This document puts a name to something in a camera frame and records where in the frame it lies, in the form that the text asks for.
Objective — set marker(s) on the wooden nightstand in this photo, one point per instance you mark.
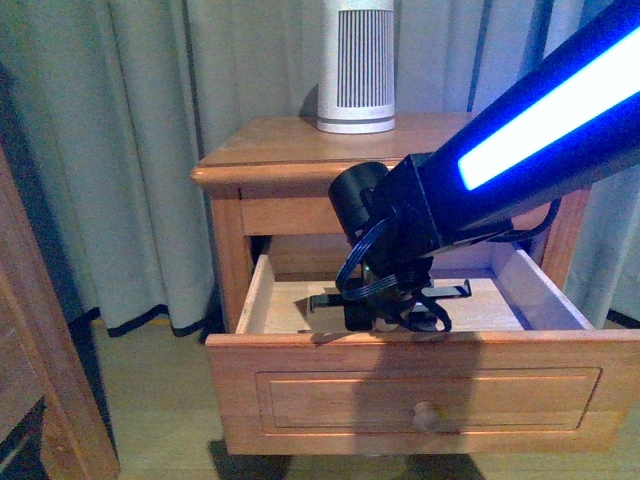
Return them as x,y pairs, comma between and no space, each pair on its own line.
300,150

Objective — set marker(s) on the black robot arm blue light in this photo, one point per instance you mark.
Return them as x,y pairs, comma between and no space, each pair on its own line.
570,122

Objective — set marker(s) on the white cylindrical air purifier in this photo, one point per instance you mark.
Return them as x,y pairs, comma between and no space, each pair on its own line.
356,89

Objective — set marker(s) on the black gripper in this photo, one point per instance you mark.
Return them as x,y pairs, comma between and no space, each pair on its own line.
412,303

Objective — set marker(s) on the grey curtain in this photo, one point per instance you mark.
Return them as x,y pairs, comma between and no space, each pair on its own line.
106,106

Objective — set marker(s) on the wooden bed frame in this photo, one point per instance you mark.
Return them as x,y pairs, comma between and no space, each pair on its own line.
74,441

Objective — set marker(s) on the wooden drawer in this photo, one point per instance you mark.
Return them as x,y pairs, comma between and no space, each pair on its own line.
521,370

